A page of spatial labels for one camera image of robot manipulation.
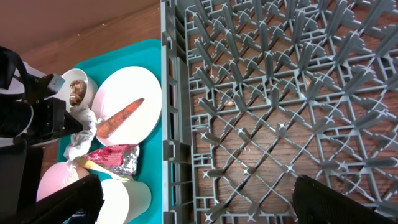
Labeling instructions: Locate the pink bowl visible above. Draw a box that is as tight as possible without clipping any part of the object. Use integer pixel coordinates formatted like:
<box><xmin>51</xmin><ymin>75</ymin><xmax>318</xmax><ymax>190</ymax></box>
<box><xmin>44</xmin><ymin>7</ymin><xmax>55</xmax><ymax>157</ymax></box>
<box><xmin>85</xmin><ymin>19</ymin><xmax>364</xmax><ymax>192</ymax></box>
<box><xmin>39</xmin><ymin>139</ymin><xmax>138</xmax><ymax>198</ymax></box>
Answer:
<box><xmin>36</xmin><ymin>162</ymin><xmax>89</xmax><ymax>202</ymax></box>

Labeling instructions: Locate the white napkin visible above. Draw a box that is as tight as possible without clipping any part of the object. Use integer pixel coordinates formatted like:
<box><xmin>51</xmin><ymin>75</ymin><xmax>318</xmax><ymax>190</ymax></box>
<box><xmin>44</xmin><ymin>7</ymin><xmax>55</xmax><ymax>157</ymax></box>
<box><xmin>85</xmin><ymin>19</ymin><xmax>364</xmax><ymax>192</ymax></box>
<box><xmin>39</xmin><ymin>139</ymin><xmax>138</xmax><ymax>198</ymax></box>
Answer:
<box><xmin>63</xmin><ymin>105</ymin><xmax>103</xmax><ymax>162</ymax></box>

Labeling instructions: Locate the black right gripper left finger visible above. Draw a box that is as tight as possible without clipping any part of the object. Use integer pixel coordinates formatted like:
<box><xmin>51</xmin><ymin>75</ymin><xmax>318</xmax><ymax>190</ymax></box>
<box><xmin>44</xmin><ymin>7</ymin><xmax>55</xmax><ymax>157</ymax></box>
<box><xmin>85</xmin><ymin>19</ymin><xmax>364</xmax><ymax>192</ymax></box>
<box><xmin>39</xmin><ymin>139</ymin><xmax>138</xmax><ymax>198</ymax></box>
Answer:
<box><xmin>18</xmin><ymin>174</ymin><xmax>104</xmax><ymax>224</ymax></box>

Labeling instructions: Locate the grey dishwasher rack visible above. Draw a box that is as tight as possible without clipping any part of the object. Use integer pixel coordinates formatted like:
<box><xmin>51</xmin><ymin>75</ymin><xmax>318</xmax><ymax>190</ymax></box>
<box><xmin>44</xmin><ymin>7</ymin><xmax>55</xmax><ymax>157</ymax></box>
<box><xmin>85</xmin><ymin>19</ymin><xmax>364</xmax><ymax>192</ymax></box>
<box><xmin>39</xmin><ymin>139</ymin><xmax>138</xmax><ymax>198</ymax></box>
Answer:
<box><xmin>160</xmin><ymin>0</ymin><xmax>397</xmax><ymax>223</ymax></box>

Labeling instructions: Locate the orange carrot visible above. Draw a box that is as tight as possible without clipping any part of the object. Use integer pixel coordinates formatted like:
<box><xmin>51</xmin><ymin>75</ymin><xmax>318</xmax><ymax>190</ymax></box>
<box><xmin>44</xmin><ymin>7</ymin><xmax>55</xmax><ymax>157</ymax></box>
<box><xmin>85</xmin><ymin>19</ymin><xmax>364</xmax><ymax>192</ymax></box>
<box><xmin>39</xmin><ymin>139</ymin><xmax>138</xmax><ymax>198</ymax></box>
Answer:
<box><xmin>96</xmin><ymin>98</ymin><xmax>144</xmax><ymax>139</ymax></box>

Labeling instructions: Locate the white round plate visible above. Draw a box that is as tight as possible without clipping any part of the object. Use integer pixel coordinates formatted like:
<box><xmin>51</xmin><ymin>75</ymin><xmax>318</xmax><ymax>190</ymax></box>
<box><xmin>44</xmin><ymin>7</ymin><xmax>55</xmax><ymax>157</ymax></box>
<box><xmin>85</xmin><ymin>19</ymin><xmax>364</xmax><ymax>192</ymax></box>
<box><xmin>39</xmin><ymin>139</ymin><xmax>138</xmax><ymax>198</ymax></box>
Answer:
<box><xmin>91</xmin><ymin>66</ymin><xmax>162</xmax><ymax>146</ymax></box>

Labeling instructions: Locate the yellow plastic spoon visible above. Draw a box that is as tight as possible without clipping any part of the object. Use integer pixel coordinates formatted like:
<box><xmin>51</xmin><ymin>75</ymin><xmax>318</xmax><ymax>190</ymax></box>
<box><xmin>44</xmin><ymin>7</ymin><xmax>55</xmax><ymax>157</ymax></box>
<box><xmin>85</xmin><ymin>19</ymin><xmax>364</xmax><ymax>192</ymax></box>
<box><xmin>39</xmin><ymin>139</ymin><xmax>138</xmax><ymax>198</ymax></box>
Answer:
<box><xmin>74</xmin><ymin>157</ymin><xmax>129</xmax><ymax>180</ymax></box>

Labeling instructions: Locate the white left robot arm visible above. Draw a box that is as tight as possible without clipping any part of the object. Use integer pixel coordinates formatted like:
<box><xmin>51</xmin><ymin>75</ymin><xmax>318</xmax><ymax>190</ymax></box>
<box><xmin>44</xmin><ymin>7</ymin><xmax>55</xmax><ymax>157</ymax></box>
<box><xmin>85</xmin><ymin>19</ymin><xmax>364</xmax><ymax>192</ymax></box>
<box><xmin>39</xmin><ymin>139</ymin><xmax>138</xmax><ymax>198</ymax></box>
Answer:
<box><xmin>1</xmin><ymin>47</ymin><xmax>83</xmax><ymax>223</ymax></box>

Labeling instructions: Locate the small white bowl with scraps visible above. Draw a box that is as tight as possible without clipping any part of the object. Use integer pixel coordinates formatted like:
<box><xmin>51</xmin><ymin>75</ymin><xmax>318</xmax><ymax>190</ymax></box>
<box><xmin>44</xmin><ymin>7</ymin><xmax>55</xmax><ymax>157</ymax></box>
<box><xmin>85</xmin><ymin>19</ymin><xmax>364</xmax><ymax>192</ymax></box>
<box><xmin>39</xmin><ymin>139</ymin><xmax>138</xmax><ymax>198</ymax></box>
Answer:
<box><xmin>54</xmin><ymin>68</ymin><xmax>98</xmax><ymax>112</ymax></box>

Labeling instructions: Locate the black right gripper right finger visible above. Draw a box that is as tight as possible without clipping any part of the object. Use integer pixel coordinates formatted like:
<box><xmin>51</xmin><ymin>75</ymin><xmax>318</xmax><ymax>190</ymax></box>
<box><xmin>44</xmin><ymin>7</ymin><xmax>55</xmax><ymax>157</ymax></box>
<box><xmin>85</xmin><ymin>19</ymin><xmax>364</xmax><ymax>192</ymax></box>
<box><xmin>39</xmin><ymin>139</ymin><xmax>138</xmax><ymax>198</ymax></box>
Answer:
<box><xmin>293</xmin><ymin>175</ymin><xmax>395</xmax><ymax>224</ymax></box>

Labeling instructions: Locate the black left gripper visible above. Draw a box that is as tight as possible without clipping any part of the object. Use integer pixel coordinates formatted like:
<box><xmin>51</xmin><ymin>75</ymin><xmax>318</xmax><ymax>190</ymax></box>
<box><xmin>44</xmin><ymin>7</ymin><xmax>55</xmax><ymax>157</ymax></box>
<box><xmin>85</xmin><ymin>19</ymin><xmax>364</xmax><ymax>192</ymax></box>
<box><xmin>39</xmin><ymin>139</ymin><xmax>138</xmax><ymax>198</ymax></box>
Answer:
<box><xmin>1</xmin><ymin>74</ymin><xmax>83</xmax><ymax>145</ymax></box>

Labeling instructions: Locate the pale green cup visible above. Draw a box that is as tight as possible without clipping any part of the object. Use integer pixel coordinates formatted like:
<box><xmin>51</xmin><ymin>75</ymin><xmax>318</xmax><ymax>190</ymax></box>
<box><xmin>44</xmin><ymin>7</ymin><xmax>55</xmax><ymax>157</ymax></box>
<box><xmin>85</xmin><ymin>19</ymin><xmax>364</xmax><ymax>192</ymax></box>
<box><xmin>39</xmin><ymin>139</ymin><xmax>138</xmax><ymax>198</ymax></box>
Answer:
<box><xmin>96</xmin><ymin>179</ymin><xmax>152</xmax><ymax>224</ymax></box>

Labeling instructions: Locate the red foil snack wrapper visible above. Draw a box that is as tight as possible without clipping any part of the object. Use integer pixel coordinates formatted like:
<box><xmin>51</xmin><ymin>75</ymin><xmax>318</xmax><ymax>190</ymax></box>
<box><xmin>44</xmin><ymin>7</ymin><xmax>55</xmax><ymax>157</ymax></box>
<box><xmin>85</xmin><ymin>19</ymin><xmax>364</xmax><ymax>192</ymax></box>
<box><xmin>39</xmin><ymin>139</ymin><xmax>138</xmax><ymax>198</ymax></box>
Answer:
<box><xmin>83</xmin><ymin>144</ymin><xmax>140</xmax><ymax>179</ymax></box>

